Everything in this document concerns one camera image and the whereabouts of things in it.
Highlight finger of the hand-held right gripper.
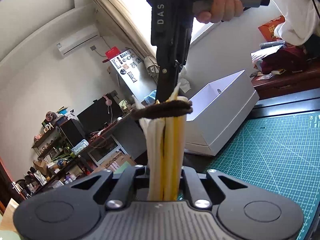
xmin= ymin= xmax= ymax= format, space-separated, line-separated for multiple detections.
xmin=155 ymin=45 xmax=181 ymax=103
xmin=176 ymin=26 xmax=192 ymax=67

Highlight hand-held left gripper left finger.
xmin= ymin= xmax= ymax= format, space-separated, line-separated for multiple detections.
xmin=67 ymin=165 xmax=150 ymax=210

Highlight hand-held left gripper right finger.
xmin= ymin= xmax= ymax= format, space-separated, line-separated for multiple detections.
xmin=180 ymin=166 xmax=250 ymax=209

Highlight brown hair tie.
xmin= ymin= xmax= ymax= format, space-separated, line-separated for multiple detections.
xmin=130 ymin=100 xmax=193 ymax=120

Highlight white yellow shopping bag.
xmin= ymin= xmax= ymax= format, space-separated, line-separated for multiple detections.
xmin=131 ymin=82 xmax=192 ymax=202

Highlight person's right forearm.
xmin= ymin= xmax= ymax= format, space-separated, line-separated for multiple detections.
xmin=271 ymin=0 xmax=320 ymax=47

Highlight red paper bag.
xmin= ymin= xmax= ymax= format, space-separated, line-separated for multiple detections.
xmin=257 ymin=15 xmax=285 ymax=42

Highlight person's right hand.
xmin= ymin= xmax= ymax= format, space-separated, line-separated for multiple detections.
xmin=192 ymin=0 xmax=244 ymax=24

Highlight green board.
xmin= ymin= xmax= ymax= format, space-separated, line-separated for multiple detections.
xmin=114 ymin=164 xmax=135 ymax=178

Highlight beige hanging coat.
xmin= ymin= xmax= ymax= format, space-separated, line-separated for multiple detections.
xmin=145 ymin=56 xmax=192 ymax=93

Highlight bright window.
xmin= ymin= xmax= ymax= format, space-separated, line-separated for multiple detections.
xmin=122 ymin=0 xmax=223 ymax=46

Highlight blue towel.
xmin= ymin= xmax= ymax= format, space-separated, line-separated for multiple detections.
xmin=144 ymin=91 xmax=158 ymax=105

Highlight stack of flattened cardboard boxes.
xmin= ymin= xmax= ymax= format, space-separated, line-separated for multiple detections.
xmin=95 ymin=151 xmax=137 ymax=174

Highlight grey fridge with magnets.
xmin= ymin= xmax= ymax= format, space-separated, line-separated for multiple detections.
xmin=107 ymin=50 xmax=160 ymax=105

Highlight cream curtain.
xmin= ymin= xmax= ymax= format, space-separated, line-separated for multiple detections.
xmin=92 ymin=0 xmax=160 ymax=63

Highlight white cardboard box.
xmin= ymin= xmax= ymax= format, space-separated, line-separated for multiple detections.
xmin=186 ymin=70 xmax=253 ymax=145

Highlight dark wooden desk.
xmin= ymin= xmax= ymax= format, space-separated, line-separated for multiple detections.
xmin=77 ymin=112 xmax=148 ymax=167

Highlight red gift box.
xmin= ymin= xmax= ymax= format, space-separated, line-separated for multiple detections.
xmin=105 ymin=46 xmax=121 ymax=58

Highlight pink headphones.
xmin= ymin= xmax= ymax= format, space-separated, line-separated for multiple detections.
xmin=102 ymin=94 xmax=113 ymax=117

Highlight teal storage box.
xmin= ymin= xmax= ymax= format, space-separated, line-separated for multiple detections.
xmin=71 ymin=139 xmax=89 ymax=155

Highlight black computer monitor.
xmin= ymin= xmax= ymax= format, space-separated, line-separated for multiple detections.
xmin=77 ymin=99 xmax=125 ymax=135

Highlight green cutting mat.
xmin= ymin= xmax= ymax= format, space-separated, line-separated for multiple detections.
xmin=206 ymin=110 xmax=320 ymax=240

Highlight black computer tower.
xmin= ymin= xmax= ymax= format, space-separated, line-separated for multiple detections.
xmin=59 ymin=119 xmax=88 ymax=148

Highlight cluttered dark shelf unit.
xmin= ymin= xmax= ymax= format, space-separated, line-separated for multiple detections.
xmin=15 ymin=112 xmax=88 ymax=195

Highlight white air conditioner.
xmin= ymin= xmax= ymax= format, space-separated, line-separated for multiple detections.
xmin=56 ymin=24 xmax=99 ymax=56

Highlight dark red clothing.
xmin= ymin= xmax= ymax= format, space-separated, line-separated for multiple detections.
xmin=260 ymin=47 xmax=309 ymax=74

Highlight dark red wooden cabinet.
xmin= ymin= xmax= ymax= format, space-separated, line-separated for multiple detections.
xmin=251 ymin=62 xmax=320 ymax=100

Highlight dark wooden door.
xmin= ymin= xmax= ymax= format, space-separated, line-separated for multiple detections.
xmin=0 ymin=155 xmax=27 ymax=205

